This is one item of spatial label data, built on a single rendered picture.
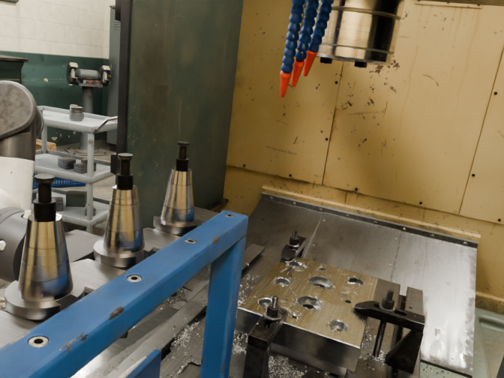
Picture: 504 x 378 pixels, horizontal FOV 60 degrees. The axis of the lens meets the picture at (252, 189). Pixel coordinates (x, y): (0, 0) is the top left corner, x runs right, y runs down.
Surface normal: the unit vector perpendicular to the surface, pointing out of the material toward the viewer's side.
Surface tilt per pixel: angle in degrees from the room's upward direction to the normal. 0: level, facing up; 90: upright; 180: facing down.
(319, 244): 27
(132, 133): 90
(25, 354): 0
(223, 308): 90
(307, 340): 90
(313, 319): 0
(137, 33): 90
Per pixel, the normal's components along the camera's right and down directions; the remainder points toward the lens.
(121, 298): 0.12, -0.95
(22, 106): 0.34, -0.05
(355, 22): -0.12, 0.27
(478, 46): -0.37, 0.22
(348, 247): -0.04, -0.78
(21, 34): 0.90, 0.22
